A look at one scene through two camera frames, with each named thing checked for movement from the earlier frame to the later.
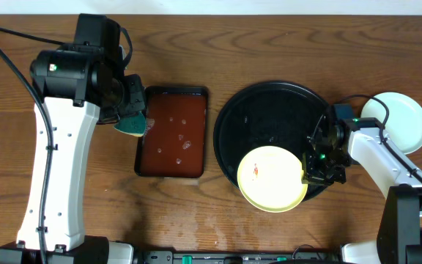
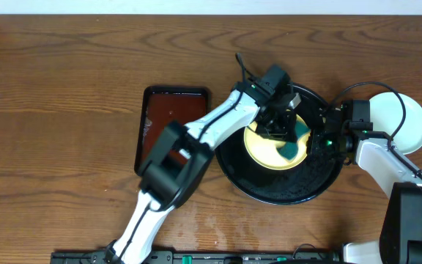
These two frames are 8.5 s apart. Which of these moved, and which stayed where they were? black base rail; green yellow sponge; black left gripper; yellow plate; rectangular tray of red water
Moved: yellow plate; green yellow sponge; black left gripper
Stayed: rectangular tray of red water; black base rail
